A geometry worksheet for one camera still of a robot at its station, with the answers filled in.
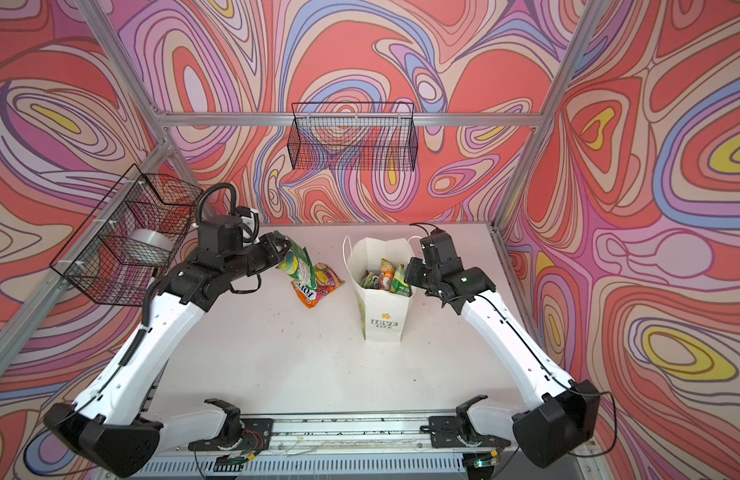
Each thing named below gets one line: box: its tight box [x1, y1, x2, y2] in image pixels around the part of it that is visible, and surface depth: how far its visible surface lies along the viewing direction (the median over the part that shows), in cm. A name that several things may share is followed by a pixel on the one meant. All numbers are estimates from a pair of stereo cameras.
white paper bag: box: [342, 235, 418, 343], surface depth 82 cm
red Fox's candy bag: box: [290, 263, 345, 309], surface depth 100 cm
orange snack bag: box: [381, 258, 395, 292], surface depth 87 cm
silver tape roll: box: [130, 229, 174, 253], surface depth 75 cm
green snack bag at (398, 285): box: [391, 264, 413, 297], surface depth 81 cm
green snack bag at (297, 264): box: [274, 230, 316, 291], surface depth 74 cm
